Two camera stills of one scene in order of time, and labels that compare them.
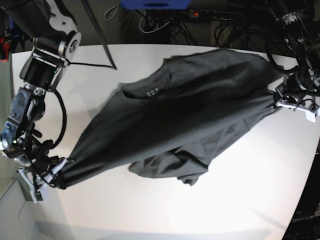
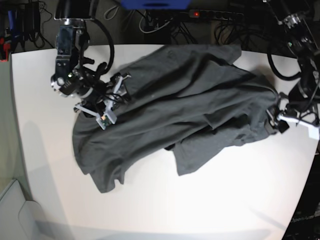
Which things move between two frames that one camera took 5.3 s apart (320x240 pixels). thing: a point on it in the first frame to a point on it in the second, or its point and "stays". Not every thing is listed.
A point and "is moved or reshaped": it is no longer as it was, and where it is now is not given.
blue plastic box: [155, 4] stays
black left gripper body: [42, 169] to [103, 98]
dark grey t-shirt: [168, 121] is moved or reshaped
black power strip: [215, 14] stays
